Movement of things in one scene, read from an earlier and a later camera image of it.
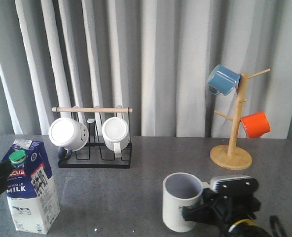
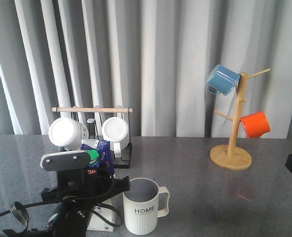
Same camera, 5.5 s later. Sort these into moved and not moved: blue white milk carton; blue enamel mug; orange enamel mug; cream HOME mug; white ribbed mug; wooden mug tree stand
Moved: cream HOME mug; blue white milk carton
Not moved: white ribbed mug; blue enamel mug; orange enamel mug; wooden mug tree stand
